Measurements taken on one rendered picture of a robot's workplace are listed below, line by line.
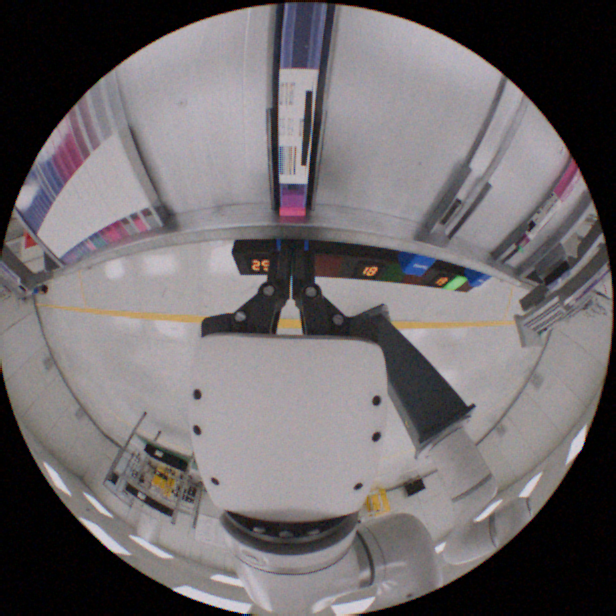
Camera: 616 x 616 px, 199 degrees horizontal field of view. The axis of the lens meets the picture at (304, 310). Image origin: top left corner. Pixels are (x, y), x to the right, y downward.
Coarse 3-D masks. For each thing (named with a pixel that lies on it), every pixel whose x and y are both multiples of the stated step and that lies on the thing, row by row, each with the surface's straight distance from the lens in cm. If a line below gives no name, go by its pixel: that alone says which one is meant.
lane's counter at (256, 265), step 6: (246, 258) 18; (252, 258) 18; (258, 258) 18; (264, 258) 17; (252, 264) 18; (258, 264) 18; (264, 264) 18; (252, 270) 19; (258, 270) 19; (264, 270) 19
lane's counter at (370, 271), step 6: (360, 264) 18; (366, 264) 18; (372, 264) 19; (378, 264) 19; (384, 264) 19; (354, 270) 19; (360, 270) 19; (366, 270) 19; (372, 270) 20; (378, 270) 20; (354, 276) 20; (360, 276) 20; (366, 276) 20; (372, 276) 20
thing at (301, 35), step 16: (288, 16) 10; (304, 16) 10; (320, 16) 10; (288, 32) 10; (304, 32) 9; (320, 32) 10; (288, 48) 9; (304, 48) 9; (320, 48) 9; (288, 64) 9; (304, 64) 9; (288, 192) 10; (304, 192) 10
